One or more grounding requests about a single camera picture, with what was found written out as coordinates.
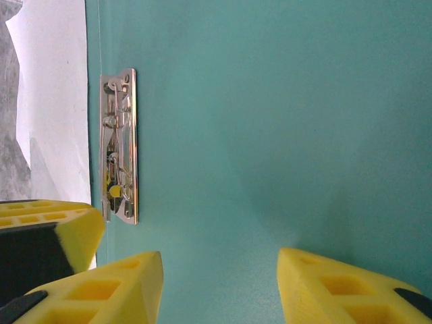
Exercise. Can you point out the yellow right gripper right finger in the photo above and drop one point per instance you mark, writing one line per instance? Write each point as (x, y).
(320, 290)

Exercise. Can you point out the teal mat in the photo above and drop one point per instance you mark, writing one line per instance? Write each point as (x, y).
(270, 101)

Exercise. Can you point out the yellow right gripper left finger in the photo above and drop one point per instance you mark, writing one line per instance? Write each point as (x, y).
(111, 290)

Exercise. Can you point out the white paper sheet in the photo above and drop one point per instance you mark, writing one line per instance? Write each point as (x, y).
(50, 84)

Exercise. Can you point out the metal folder clip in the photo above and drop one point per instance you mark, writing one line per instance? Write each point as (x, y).
(131, 135)

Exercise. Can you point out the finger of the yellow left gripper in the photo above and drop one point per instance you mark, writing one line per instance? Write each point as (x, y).
(77, 233)

